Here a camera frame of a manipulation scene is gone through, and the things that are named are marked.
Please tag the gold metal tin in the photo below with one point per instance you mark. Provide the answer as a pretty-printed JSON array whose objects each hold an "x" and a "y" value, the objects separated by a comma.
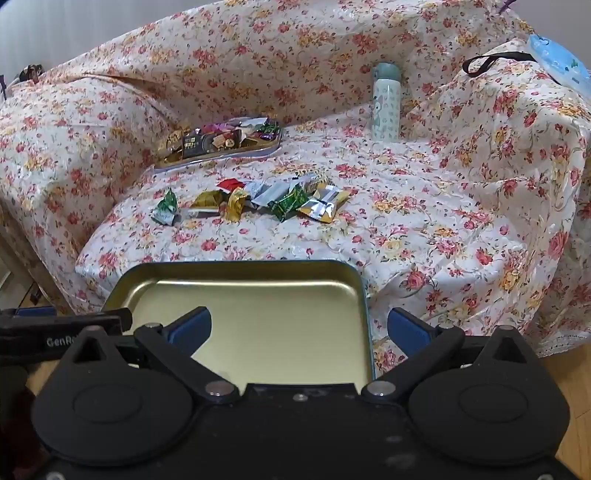
[{"x": 277, "y": 314}]

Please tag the red and white snack packet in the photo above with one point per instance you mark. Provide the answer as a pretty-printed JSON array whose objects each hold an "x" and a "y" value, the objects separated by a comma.
[{"x": 229, "y": 185}]

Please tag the cartoon print water bottle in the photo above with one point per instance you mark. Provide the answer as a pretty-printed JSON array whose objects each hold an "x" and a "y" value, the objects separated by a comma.
[{"x": 385, "y": 106}]

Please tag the white and blue snack packet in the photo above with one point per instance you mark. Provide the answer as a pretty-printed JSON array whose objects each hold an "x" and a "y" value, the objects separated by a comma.
[{"x": 258, "y": 191}]

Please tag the green twisted candy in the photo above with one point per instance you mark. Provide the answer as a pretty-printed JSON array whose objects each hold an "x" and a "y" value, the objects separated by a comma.
[{"x": 167, "y": 207}]

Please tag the gold foil candy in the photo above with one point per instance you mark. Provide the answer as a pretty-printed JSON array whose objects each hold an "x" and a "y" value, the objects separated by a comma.
[{"x": 235, "y": 205}]

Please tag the green square snack packet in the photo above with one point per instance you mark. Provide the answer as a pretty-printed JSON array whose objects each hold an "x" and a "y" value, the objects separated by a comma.
[{"x": 287, "y": 206}]

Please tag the light blue printed pouch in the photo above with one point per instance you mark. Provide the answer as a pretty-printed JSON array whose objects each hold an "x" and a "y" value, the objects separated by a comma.
[{"x": 558, "y": 64}]

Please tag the purple rimmed snack tray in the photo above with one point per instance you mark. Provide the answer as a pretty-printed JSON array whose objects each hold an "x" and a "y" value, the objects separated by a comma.
[{"x": 221, "y": 159}]

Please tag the pile of assorted wrapped snacks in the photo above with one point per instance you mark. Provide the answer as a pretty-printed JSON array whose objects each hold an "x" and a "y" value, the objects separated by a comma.
[{"x": 254, "y": 131}]

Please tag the black biscuit box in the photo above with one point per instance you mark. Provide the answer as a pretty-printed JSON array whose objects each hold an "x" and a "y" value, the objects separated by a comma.
[{"x": 198, "y": 143}]

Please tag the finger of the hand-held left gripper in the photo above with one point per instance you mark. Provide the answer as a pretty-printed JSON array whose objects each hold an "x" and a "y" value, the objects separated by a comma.
[{"x": 37, "y": 311}]

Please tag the gold and white snack packet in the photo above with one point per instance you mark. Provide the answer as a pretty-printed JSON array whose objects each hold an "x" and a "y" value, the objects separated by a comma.
[{"x": 205, "y": 202}]

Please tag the dark brown small object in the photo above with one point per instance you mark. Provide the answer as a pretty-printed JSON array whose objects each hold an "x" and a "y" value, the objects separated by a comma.
[{"x": 32, "y": 71}]

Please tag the white printed snack packet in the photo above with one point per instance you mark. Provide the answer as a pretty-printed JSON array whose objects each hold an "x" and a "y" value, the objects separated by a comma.
[{"x": 300, "y": 182}]

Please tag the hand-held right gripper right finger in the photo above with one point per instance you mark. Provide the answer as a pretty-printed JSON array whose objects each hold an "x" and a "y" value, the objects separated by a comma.
[{"x": 406, "y": 330}]

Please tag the yellow patterned snack packet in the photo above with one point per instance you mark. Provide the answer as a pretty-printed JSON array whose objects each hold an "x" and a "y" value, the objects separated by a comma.
[{"x": 323, "y": 205}]

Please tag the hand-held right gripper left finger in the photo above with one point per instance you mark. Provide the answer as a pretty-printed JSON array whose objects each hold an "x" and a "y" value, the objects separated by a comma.
[{"x": 191, "y": 325}]

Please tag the floral sofa cover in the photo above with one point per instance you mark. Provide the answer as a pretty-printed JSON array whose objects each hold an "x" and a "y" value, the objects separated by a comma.
[{"x": 415, "y": 207}]

